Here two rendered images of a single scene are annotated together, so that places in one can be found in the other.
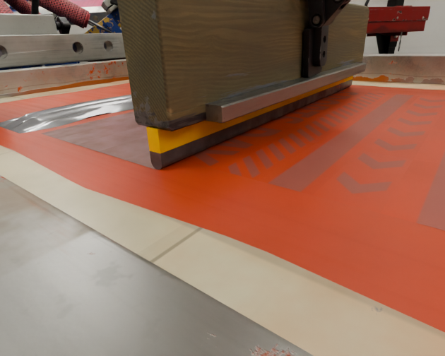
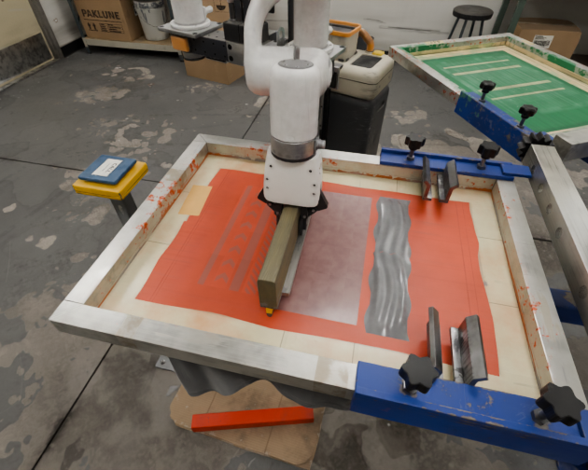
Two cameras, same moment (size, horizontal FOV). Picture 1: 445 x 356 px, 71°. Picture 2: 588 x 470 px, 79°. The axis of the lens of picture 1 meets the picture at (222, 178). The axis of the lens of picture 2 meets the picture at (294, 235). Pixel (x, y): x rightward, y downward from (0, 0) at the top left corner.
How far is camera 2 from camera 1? 0.93 m
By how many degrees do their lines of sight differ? 106
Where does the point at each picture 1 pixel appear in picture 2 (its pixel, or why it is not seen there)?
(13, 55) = (559, 242)
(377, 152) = (257, 209)
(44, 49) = (570, 261)
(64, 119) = (380, 207)
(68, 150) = (343, 191)
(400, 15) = not seen: outside the picture
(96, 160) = (328, 188)
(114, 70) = (526, 311)
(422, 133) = (241, 225)
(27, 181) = (331, 178)
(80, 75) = (517, 280)
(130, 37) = not seen: hidden behind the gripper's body
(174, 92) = not seen: hidden behind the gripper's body
